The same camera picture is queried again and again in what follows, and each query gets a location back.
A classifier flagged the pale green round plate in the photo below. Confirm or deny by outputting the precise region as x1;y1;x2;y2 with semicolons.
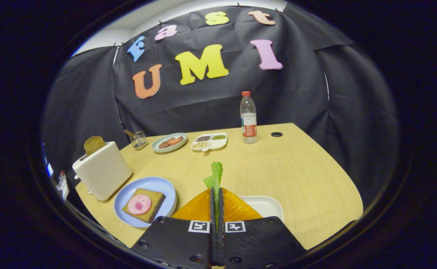
152;133;188;154

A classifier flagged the white divided seed tray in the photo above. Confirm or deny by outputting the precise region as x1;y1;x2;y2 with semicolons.
191;132;228;152

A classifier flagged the white square dish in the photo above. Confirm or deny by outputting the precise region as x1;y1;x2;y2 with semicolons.
239;196;284;223

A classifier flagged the black backdrop cloth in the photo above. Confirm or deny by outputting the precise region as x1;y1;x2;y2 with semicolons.
41;6;400;210

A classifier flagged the pink ham slice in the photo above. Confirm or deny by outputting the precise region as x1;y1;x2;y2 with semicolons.
128;195;152;216

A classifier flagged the wire mesh holder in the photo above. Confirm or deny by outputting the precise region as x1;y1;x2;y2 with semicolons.
129;130;149;151

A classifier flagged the white and red object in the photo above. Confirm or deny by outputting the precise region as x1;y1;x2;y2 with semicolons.
56;170;70;201

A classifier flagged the clear plastic water bottle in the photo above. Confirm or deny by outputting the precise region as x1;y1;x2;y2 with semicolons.
240;91;258;144

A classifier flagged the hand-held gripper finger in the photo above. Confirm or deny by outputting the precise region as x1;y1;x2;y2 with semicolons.
217;187;308;269
131;187;216;269

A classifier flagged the brown bread slice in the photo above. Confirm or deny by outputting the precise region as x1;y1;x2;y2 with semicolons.
83;136;107;157

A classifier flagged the blue round plate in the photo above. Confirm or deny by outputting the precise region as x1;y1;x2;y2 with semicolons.
114;177;177;228

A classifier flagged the square toast slice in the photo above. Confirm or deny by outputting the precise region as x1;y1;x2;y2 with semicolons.
122;188;166;223

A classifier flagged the white toaster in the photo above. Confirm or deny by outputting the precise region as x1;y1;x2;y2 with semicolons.
72;141;133;202

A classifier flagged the green lettuce leaf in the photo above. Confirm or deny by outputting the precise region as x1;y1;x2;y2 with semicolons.
203;162;224;192

